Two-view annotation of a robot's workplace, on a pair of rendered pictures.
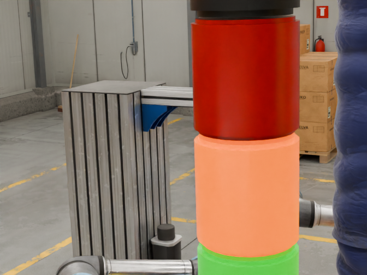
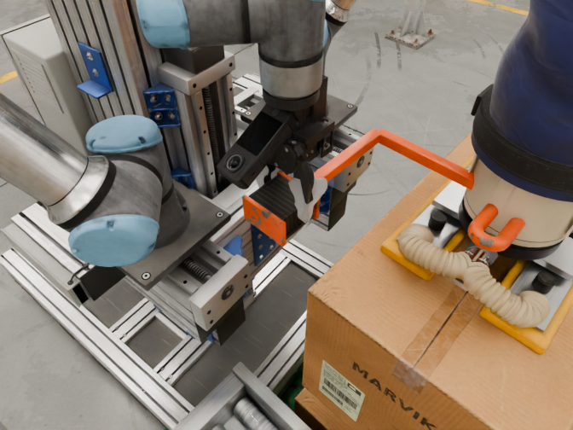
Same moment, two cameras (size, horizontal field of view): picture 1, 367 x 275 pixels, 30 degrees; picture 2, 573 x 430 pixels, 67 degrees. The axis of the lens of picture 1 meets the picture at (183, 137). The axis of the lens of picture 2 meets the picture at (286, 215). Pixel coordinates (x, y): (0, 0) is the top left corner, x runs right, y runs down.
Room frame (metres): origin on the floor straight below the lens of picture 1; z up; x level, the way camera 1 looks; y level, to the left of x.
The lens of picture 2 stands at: (1.35, -0.27, 1.69)
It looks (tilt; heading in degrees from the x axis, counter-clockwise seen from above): 47 degrees down; 11
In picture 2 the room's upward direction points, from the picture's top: straight up
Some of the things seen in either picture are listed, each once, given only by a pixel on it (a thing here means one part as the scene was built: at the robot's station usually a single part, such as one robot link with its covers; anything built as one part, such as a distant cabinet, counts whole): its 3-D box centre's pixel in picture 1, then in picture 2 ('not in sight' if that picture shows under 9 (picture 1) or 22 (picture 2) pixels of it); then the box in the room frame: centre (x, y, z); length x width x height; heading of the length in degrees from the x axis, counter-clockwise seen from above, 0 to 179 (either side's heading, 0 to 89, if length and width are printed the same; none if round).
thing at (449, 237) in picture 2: not in sight; (454, 206); (1.97, -0.47, 1.10); 0.34 x 0.10 x 0.05; 147
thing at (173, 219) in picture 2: not in sight; (147, 203); (1.87, 0.11, 1.09); 0.15 x 0.15 x 0.10
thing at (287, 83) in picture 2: not in sight; (289, 69); (1.82, -0.18, 1.42); 0.08 x 0.08 x 0.05
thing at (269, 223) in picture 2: not in sight; (281, 206); (1.80, -0.17, 1.20); 0.09 x 0.08 x 0.05; 57
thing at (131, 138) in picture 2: not in sight; (130, 159); (1.87, 0.10, 1.20); 0.13 x 0.12 x 0.14; 17
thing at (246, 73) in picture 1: (246, 74); not in sight; (0.32, -0.03, 2.30); 0.05 x 0.05 x 0.05
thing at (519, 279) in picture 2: not in sight; (557, 260); (1.86, -0.63, 1.10); 0.34 x 0.10 x 0.05; 147
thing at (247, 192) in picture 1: (247, 187); not in sight; (0.32, -0.03, 2.24); 0.05 x 0.05 x 0.05
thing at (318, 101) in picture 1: (303, 89); not in sight; (9.48, -1.71, 0.87); 1.21 x 1.02 x 1.74; 153
